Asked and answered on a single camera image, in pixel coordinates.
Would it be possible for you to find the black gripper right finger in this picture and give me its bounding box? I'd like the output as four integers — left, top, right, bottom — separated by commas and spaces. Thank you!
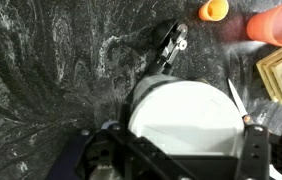
235, 125, 271, 180

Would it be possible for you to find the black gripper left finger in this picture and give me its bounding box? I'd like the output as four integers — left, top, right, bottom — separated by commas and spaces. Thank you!
75, 104, 188, 180

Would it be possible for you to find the white sugar tin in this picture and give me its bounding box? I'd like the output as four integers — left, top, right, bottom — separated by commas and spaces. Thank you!
128, 74, 244, 157

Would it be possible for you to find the large orange plastic cup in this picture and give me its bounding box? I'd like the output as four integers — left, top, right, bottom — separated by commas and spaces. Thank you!
246, 4, 282, 46

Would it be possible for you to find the small orange plastic cup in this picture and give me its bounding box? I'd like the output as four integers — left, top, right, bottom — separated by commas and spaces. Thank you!
198, 0, 229, 21

